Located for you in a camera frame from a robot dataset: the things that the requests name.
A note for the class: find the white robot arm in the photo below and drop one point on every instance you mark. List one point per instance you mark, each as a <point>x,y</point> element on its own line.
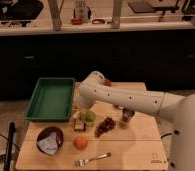
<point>180,110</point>

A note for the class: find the green plastic tray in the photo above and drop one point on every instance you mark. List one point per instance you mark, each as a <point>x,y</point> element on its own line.
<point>51,100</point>

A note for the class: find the orange bowl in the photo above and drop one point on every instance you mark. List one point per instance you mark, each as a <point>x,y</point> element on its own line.
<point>107,83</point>

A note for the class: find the dark metal cup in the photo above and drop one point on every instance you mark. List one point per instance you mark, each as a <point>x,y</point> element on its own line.
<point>127,115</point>

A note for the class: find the bunch of dark grapes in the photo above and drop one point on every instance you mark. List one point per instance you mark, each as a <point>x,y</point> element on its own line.
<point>106,125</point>

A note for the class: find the brown white sponge block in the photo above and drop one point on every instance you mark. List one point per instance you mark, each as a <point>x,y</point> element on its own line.
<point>79,125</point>

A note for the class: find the orange fruit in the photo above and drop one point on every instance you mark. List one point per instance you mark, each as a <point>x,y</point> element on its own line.
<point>80,142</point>

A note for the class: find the red object on shelf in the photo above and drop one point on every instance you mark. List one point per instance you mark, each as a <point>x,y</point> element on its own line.
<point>75,21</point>

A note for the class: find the dark bowl with white cloth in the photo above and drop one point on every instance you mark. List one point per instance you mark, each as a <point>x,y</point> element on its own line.
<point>50,140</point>

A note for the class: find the silver fork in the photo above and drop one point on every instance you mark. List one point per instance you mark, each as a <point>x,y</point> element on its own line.
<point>83,162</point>

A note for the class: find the black pole left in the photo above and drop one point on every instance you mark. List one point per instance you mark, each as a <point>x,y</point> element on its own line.
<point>8,154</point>

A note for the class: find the black office chair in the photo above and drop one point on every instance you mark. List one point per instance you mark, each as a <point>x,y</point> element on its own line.
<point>21,12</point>

